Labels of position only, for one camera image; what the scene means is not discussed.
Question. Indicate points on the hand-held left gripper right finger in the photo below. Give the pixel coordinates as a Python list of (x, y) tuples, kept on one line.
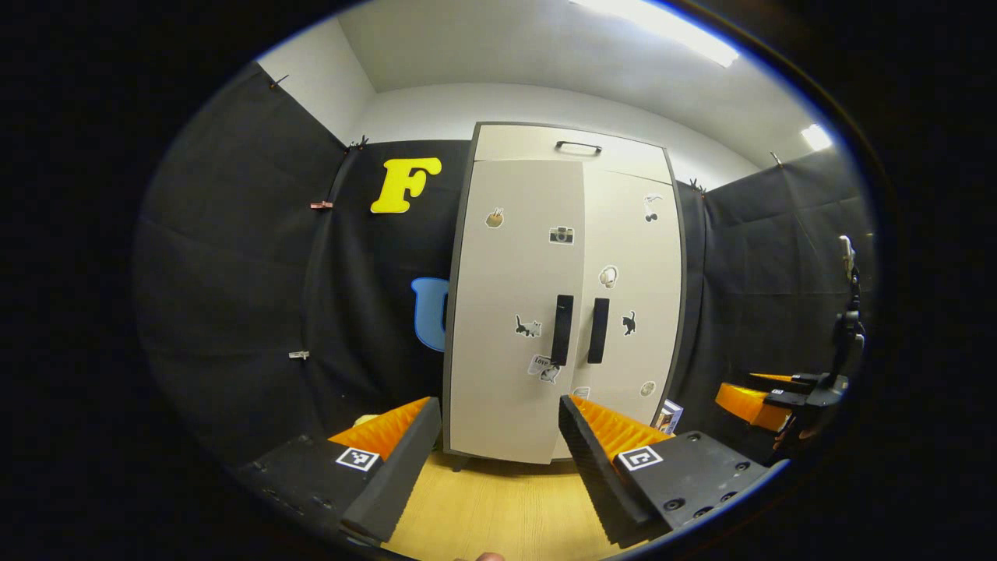
[(596, 475)]

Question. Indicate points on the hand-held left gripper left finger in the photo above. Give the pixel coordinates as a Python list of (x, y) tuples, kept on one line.
[(397, 483)]

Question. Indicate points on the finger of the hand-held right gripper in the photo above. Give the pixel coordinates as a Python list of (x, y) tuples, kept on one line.
[(748, 403), (787, 382)]

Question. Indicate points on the white shoe cabinet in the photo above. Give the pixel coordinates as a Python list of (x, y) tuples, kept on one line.
[(506, 389)]

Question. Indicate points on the white shoe cabinet door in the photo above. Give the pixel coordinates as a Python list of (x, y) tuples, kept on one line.
[(631, 249), (506, 273)]

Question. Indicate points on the white cabinet drawer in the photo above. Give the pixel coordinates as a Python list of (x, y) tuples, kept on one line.
[(514, 144)]

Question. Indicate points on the yellow plush toy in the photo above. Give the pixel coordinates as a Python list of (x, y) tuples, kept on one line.
[(364, 420)]

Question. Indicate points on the small printed box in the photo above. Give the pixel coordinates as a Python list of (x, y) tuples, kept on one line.
[(670, 417)]

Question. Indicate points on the small ceiling light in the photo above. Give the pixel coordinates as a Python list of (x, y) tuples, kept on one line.
[(816, 137)]

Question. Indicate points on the black backdrop cloth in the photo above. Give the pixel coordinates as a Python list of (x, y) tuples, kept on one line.
[(234, 273)]

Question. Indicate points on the black cloth clip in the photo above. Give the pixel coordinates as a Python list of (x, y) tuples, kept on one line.
[(357, 142)]

